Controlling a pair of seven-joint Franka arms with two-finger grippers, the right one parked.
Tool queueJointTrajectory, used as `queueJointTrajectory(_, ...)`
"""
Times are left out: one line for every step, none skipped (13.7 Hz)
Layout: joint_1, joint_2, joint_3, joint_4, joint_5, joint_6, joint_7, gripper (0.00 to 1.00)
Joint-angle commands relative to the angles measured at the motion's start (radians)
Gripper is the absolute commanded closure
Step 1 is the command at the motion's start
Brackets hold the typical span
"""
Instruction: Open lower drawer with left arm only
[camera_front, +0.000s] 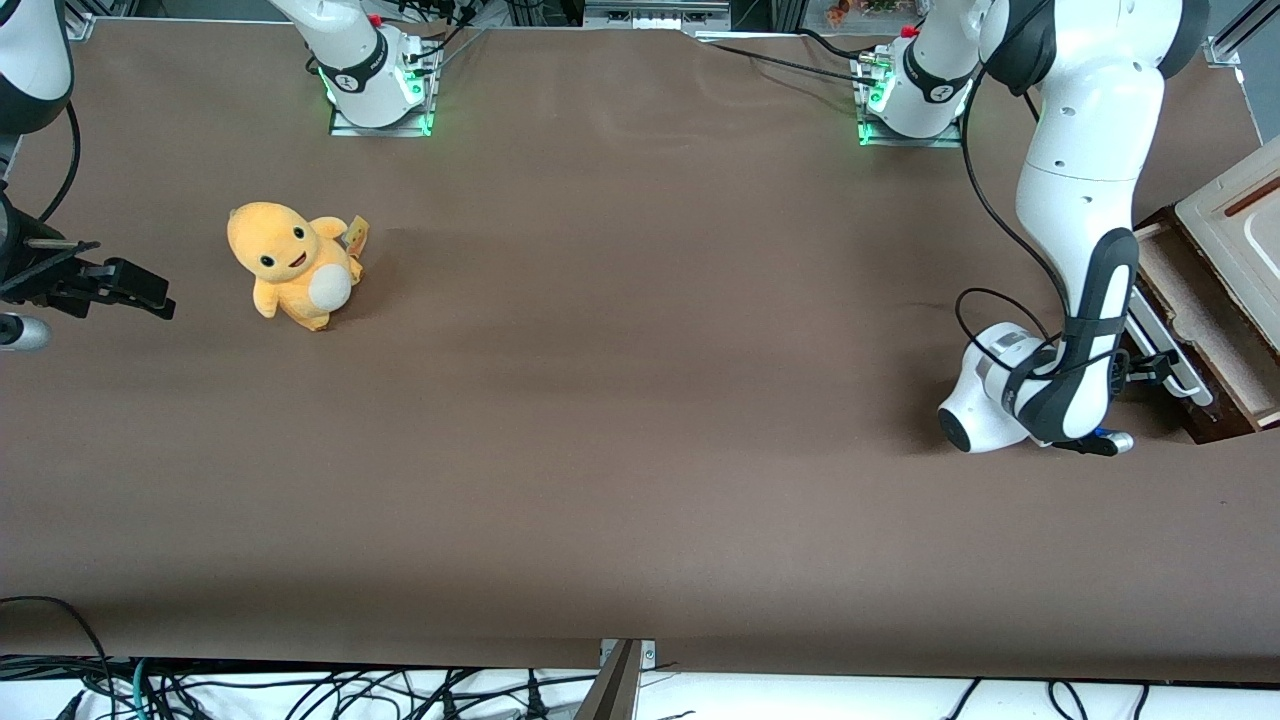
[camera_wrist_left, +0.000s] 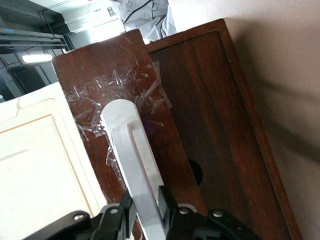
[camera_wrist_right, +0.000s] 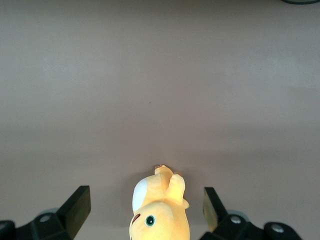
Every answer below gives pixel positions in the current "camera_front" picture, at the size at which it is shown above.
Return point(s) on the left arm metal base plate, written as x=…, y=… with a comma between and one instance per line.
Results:
x=940, y=140

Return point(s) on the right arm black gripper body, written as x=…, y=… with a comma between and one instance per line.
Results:
x=22, y=264

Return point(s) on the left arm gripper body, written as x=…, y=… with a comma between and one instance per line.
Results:
x=1122, y=372

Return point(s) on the dark wooden drawer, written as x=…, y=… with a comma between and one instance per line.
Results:
x=1200, y=300

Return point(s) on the aluminium frame profile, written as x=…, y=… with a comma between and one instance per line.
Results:
x=1240, y=35

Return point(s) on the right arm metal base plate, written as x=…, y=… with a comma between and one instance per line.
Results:
x=345, y=128

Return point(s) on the brown table cover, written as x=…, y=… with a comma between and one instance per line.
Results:
x=640, y=400

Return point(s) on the metal bracket on table edge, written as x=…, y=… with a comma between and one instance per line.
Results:
x=615, y=685

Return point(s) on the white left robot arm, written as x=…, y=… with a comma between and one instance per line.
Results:
x=1090, y=150

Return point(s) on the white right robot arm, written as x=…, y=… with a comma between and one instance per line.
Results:
x=355, y=60

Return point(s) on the yellow plush toy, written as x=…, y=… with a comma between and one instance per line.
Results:
x=290, y=265

